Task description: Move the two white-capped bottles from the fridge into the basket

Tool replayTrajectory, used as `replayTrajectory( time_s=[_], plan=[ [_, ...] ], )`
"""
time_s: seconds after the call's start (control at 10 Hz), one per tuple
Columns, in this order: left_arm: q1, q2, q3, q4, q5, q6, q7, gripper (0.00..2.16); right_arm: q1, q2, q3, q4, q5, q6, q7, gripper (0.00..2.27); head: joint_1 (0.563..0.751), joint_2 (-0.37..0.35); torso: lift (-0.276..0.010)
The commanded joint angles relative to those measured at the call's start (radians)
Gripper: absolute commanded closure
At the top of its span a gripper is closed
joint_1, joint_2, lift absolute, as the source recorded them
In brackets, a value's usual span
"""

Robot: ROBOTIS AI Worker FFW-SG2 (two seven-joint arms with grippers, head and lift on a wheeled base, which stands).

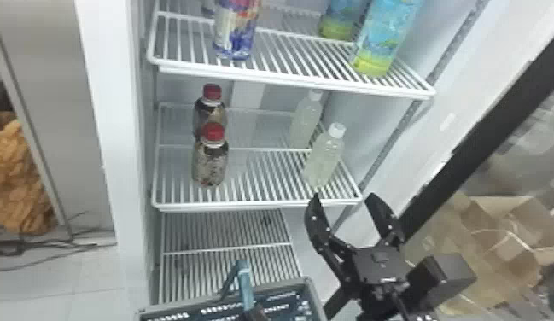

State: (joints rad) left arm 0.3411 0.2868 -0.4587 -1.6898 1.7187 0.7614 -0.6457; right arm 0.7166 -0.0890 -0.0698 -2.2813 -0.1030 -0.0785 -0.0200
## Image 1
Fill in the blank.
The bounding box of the black cable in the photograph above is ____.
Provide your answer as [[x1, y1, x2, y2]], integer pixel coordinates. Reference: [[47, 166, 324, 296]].
[[0, 213, 117, 272]]

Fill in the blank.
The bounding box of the multicoloured bottle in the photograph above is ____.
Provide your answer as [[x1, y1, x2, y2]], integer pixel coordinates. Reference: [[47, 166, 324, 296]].
[[212, 0, 262, 61]]

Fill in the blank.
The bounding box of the fridge door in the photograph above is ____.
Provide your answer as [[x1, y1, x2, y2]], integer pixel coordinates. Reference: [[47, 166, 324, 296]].
[[323, 39, 554, 321]]

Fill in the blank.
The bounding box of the cardboard box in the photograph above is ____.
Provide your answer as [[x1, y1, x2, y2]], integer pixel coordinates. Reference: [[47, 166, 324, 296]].
[[430, 192, 554, 316]]

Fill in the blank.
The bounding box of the blue green bottle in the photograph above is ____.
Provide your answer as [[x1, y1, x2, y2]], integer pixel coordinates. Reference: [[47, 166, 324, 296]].
[[318, 0, 373, 43], [349, 0, 425, 79]]

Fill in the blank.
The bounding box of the orange cloth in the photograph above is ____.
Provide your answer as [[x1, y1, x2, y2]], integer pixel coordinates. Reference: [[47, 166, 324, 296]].
[[0, 109, 59, 236]]

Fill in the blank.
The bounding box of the white fridge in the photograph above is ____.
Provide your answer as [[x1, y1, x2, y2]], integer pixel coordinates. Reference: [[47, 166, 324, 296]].
[[73, 0, 554, 321]]

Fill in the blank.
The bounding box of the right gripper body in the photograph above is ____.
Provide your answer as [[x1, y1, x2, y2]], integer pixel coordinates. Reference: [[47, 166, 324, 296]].
[[347, 243, 413, 300]]

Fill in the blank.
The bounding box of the blue basket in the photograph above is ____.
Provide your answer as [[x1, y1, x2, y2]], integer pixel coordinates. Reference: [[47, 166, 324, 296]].
[[137, 259, 328, 321]]

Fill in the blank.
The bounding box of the dark bottle red cap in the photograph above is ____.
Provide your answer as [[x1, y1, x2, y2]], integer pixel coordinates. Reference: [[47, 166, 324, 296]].
[[190, 122, 230, 189], [192, 82, 228, 138]]

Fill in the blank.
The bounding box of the clear bottle white cap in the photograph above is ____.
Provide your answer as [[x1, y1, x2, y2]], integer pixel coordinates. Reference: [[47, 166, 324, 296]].
[[301, 121, 347, 189], [288, 89, 325, 149]]

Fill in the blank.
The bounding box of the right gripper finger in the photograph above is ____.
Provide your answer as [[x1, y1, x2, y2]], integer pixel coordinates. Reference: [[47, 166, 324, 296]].
[[304, 193, 357, 289], [364, 192, 405, 251]]

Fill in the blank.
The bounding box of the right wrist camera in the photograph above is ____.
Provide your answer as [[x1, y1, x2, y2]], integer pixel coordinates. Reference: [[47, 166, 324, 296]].
[[401, 252, 478, 312]]

